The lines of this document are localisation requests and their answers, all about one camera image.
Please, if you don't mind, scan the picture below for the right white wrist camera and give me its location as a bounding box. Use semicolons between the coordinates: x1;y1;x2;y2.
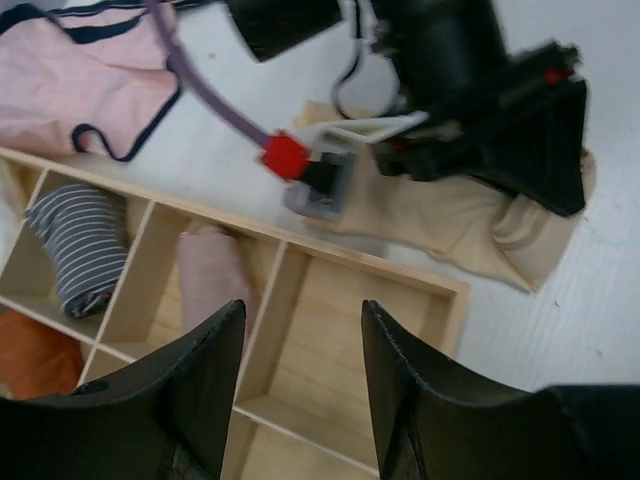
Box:
283;111;428;221

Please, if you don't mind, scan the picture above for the orange rolled underwear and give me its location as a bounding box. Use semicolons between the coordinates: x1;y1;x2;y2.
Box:
1;310;84;400

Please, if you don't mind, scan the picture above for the wooden compartment tray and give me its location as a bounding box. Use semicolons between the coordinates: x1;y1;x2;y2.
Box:
1;149;470;479

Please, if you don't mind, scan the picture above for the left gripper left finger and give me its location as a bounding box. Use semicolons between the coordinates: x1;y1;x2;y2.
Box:
1;300;246;479

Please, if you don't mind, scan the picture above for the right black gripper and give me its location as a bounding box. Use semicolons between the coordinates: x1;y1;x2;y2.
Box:
374;42;588;216

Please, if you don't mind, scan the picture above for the mauve rolled underwear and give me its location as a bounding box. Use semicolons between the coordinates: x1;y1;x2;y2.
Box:
177;225;257;341

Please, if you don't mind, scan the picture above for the pink underwear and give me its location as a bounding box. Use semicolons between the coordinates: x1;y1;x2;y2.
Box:
1;1;181;162

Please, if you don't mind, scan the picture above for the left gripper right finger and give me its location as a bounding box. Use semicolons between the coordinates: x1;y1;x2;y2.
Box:
361;300;639;479

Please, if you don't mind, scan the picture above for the beige underwear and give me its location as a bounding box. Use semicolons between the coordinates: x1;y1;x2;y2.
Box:
292;99;599;294

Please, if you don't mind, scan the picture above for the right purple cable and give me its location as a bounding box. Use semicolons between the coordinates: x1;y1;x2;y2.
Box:
145;0;309;181

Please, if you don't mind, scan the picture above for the grey rolled underwear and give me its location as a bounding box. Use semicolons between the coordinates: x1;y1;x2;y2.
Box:
25;183;128;319

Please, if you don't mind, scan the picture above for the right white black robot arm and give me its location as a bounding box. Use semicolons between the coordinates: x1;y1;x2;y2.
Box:
342;1;588;217

